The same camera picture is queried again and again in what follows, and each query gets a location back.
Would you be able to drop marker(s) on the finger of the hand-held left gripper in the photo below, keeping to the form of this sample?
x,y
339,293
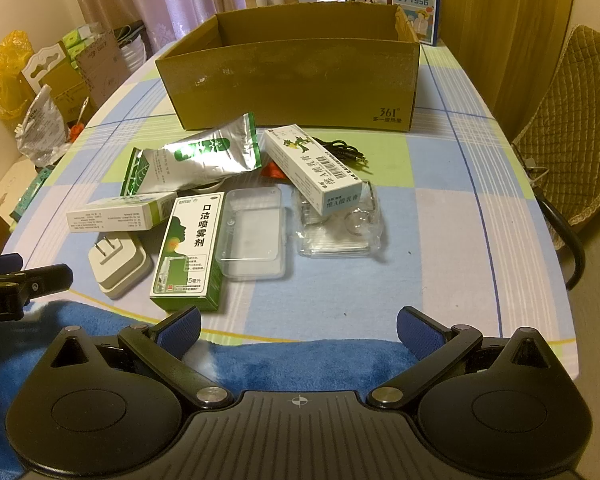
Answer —
x,y
45,279
2,263

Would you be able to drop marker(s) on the white striped bucket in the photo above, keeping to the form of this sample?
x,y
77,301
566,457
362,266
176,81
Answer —
x,y
136,55

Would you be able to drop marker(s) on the red candy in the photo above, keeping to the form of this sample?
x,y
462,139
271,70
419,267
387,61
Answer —
x,y
271,171

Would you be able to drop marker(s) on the crinkled silver plastic bag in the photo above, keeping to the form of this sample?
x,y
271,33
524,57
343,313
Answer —
x,y
42,127

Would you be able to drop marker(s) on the small white round dish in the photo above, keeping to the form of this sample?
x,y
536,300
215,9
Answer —
x,y
202,188

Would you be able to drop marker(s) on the brown cardboard carton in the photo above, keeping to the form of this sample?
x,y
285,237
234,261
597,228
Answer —
x,y
100,70

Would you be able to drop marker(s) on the green white packets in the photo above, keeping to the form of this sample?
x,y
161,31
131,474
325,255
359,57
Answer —
x,y
77,42

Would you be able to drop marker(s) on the blue fuzzy cloth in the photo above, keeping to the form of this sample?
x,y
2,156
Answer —
x,y
280,362

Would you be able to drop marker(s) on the long white bird-print box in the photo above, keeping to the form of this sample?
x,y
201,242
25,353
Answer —
x,y
310,170

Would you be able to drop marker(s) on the silver green foil pouch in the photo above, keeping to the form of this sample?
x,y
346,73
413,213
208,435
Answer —
x,y
200,157

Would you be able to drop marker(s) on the brown cardboard box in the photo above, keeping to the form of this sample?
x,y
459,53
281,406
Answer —
x,y
290,85

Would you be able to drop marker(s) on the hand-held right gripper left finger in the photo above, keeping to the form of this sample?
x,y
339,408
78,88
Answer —
x,y
182,329

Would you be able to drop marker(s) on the clear plastic bag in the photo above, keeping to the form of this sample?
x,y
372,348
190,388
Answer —
x,y
340,237

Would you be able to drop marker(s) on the green white spray box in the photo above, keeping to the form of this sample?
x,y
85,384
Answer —
x,y
190,250

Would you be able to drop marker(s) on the small white green medicine box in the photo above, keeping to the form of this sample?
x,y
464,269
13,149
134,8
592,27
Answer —
x,y
115,215

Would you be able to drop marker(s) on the chair with quilted cover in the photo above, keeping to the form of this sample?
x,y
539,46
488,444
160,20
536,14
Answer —
x,y
580,125

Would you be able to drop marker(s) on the white plug adapter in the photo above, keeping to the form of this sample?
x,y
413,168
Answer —
x,y
120,269

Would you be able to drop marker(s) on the yellow plastic bag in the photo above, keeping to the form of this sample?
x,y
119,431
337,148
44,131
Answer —
x,y
7,75

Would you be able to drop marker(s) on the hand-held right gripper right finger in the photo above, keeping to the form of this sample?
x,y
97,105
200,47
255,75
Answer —
x,y
417,332

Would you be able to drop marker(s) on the open brown carton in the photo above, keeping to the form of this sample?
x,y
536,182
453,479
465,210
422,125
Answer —
x,y
10,210

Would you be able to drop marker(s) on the clear plastic case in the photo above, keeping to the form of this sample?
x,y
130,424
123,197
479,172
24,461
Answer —
x,y
252,235

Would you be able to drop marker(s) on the brown wooden panel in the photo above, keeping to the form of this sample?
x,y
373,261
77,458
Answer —
x,y
505,25

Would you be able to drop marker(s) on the white cutout cardboard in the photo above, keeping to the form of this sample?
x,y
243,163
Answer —
x,y
45,62

